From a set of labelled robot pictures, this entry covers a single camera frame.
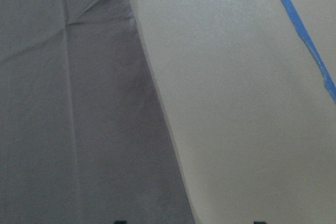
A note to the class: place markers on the dark brown t-shirt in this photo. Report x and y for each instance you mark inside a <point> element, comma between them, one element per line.
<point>83,135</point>

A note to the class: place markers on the brown paper table cover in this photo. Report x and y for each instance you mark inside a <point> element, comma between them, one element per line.
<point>253,125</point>

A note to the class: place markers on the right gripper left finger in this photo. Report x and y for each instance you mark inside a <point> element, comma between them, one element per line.
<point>120,222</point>

